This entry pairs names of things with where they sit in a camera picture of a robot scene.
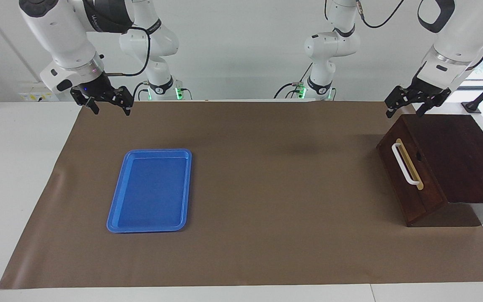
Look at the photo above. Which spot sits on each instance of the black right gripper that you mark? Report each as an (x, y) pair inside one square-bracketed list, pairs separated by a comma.
[(99, 88)]

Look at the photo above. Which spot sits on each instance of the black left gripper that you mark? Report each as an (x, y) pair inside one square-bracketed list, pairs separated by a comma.
[(428, 90)]

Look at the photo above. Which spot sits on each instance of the wooden drawer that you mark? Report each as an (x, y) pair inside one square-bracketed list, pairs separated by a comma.
[(421, 170)]

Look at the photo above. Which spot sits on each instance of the dark wooden cabinet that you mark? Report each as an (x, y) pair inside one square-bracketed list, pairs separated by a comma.
[(468, 159)]

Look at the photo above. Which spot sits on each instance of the blue plastic tray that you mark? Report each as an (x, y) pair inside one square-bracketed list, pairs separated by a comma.
[(149, 188)]

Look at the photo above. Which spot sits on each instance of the brown paper mat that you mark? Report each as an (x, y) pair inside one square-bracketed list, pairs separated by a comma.
[(266, 209)]

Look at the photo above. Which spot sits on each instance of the white wall socket box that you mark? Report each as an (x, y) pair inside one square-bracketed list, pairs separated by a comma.
[(32, 96)]

